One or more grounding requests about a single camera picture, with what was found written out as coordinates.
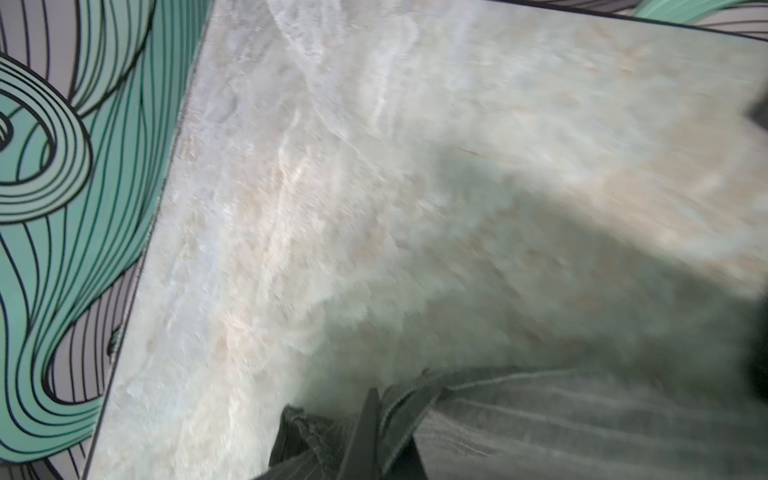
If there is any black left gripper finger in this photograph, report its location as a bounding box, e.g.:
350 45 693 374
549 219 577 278
337 388 381 480

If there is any dark grey pinstripe shirt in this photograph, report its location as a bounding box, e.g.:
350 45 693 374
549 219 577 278
265 368 767 479

